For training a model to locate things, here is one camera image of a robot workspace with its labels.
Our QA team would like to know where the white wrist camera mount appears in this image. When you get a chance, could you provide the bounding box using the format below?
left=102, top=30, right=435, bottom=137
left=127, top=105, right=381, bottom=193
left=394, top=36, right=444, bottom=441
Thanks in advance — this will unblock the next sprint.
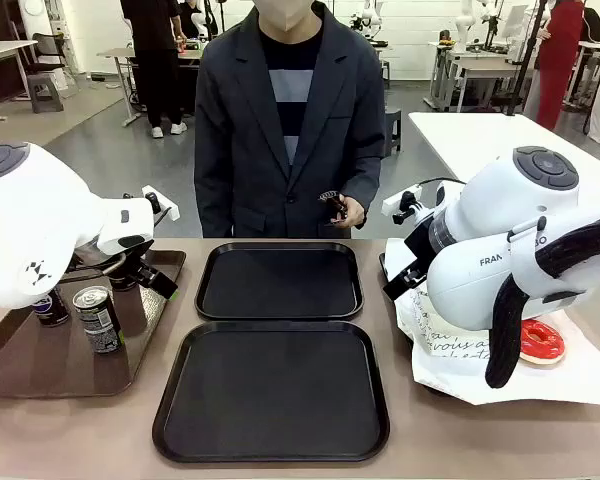
left=381, top=184, right=424, bottom=225
left=140, top=184, right=180, bottom=224

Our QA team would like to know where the large white table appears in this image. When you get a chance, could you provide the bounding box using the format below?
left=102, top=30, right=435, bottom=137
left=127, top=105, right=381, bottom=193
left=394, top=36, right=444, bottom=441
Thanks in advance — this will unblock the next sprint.
left=408, top=110, right=600, bottom=201

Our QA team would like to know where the white desk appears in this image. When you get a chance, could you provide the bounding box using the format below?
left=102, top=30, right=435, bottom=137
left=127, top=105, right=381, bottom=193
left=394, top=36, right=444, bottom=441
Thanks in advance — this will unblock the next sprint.
left=0, top=39, right=39, bottom=109

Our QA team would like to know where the thin black camera cable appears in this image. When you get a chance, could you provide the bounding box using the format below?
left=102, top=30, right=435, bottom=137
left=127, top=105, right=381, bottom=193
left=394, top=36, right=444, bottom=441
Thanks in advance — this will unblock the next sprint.
left=418, top=176, right=466, bottom=189

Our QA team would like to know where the bystander in black clothes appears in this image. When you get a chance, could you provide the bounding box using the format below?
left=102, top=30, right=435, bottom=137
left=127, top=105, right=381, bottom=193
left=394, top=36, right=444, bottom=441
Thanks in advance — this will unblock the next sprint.
left=119, top=0, right=189, bottom=140

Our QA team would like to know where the black office chair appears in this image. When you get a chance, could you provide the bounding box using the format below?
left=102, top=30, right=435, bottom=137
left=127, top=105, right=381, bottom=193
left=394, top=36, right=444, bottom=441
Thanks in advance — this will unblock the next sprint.
left=29, top=32, right=69, bottom=76

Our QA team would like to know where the black stool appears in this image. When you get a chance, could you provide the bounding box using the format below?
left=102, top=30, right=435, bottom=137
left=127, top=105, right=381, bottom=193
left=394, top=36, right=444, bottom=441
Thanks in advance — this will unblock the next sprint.
left=383, top=107, right=403, bottom=154

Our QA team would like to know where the person in dark blazer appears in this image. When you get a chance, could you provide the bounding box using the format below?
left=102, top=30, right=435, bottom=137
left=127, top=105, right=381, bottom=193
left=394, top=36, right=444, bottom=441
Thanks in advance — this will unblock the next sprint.
left=193, top=0, right=386, bottom=239

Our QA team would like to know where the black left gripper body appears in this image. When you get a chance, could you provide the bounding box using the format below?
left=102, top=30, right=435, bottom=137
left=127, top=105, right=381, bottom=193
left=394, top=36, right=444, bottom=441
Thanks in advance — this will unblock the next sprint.
left=97, top=239, right=154, bottom=276

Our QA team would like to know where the beige face mask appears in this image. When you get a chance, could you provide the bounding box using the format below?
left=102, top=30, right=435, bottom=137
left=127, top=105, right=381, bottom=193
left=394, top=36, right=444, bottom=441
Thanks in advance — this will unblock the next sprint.
left=253, top=0, right=315, bottom=34

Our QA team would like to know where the black braided cable sleeve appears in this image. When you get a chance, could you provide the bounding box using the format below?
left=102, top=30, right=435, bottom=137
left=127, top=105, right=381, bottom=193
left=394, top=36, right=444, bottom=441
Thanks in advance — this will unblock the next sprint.
left=484, top=212, right=600, bottom=390

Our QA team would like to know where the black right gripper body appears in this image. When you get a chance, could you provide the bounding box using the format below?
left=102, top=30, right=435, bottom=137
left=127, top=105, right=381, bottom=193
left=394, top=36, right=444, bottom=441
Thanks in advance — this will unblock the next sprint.
left=403, top=219, right=436, bottom=274

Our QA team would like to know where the person's left forearm dark sleeve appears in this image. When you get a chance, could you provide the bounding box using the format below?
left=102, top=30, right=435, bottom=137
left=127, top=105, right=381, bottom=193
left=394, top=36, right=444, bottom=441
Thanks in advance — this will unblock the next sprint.
left=347, top=152, right=385, bottom=214

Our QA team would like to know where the bystander in red dress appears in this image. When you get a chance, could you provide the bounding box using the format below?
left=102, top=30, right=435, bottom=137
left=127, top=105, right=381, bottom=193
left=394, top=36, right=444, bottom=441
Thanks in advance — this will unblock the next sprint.
left=522, top=0, right=586, bottom=132

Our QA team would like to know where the cream printed wax paper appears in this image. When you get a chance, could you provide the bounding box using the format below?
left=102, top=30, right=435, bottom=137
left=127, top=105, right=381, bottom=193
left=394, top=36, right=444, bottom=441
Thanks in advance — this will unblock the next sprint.
left=394, top=284, right=499, bottom=362

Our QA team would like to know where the person's left hand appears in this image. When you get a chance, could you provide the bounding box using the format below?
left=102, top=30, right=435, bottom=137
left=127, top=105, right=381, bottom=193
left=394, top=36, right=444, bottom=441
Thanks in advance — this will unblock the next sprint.
left=337, top=195, right=369, bottom=230

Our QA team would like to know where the white paper bag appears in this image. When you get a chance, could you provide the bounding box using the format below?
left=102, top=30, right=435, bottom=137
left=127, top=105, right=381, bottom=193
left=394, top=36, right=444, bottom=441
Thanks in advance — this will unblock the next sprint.
left=378, top=237, right=600, bottom=406

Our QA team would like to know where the red glazed donut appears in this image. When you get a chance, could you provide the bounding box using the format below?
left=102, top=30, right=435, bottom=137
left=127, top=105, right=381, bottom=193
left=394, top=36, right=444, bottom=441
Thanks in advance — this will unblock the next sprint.
left=519, top=319, right=569, bottom=365

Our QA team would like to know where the black Pepsi zero can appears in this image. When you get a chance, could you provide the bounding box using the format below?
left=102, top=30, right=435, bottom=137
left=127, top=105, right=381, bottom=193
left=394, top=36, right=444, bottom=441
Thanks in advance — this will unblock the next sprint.
left=72, top=285, right=126, bottom=356
left=32, top=284, right=71, bottom=329

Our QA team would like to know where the brown wood-pattern plastic tray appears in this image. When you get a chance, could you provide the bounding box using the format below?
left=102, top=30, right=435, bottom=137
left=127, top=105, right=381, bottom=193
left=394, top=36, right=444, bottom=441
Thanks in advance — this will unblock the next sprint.
left=0, top=247, right=188, bottom=400

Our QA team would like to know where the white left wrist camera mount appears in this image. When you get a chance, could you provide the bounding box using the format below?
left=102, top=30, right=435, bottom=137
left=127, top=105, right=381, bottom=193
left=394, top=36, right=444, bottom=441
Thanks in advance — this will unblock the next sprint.
left=140, top=184, right=180, bottom=224

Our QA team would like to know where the black tripod stand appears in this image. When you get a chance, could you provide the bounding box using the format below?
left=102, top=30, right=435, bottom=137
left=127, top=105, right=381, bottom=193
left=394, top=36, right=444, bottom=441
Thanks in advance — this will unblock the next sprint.
left=504, top=0, right=551, bottom=116

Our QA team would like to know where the grey plastic stool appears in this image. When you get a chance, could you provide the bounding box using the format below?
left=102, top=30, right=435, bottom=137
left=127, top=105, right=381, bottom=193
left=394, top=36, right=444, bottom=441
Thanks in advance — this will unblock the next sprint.
left=27, top=73, right=65, bottom=114

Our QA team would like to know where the white-legged lab table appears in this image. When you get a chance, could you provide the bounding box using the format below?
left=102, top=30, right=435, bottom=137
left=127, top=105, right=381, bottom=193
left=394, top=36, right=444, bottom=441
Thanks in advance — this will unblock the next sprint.
left=429, top=39, right=526, bottom=114

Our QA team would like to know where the person's right forearm dark sleeve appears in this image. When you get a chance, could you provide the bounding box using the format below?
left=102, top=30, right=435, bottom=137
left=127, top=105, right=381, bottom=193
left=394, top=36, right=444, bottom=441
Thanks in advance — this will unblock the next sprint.
left=193, top=159, right=234, bottom=239

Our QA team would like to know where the black plastic serving tray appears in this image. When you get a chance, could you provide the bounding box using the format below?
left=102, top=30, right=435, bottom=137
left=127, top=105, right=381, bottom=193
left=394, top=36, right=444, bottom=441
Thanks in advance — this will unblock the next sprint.
left=151, top=320, right=391, bottom=464
left=194, top=241, right=365, bottom=322

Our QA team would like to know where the grey workbench table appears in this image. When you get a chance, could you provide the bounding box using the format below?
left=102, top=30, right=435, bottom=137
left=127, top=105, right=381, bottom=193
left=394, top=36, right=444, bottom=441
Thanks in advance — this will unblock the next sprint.
left=97, top=47, right=204, bottom=129

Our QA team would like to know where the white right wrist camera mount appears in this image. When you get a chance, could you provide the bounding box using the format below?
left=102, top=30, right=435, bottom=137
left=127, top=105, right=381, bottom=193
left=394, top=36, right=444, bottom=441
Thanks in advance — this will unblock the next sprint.
left=381, top=184, right=424, bottom=225

